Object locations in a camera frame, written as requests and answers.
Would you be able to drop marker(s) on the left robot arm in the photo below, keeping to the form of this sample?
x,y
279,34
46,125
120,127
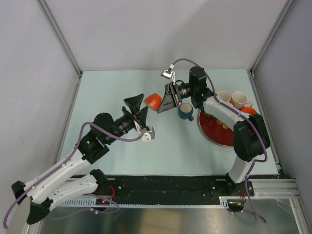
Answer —
x,y
49,190

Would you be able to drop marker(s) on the blue mug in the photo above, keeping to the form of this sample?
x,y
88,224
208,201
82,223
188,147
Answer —
x,y
185,111

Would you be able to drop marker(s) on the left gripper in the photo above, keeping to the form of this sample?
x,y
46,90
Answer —
x,y
139,116

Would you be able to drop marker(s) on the left aluminium frame post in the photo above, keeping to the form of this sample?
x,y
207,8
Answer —
x,y
59,35

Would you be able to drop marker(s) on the large orange mug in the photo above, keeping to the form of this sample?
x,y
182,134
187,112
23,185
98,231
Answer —
x,y
249,110

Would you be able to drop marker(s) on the right aluminium frame post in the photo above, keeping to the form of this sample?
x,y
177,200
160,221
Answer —
x,y
281,19

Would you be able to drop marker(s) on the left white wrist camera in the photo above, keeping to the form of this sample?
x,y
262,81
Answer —
x,y
148,134

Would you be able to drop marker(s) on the small orange mug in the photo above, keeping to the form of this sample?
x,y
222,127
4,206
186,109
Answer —
x,y
153,101

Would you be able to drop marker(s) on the white slotted cable duct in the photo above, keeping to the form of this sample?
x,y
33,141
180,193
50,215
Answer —
x,y
92,202

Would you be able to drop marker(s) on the aluminium frame post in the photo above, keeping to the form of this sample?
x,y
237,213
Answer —
x,y
59,35
281,19

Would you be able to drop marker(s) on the yellow mug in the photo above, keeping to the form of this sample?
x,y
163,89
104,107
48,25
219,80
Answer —
x,y
225,97

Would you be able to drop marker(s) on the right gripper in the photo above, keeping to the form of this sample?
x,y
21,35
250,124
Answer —
x,y
171,99

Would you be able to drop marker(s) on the red round tray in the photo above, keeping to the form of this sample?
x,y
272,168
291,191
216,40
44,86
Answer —
x,y
215,132

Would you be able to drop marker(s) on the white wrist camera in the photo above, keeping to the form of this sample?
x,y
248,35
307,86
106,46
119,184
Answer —
x,y
148,134
168,74

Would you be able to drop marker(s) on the pink mug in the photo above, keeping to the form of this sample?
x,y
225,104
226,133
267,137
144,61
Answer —
x,y
240,100

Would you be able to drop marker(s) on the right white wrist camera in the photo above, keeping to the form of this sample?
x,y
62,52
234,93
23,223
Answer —
x,y
168,74

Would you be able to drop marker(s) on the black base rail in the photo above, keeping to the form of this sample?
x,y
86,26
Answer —
x,y
171,190

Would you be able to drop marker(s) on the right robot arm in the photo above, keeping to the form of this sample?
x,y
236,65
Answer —
x,y
251,138

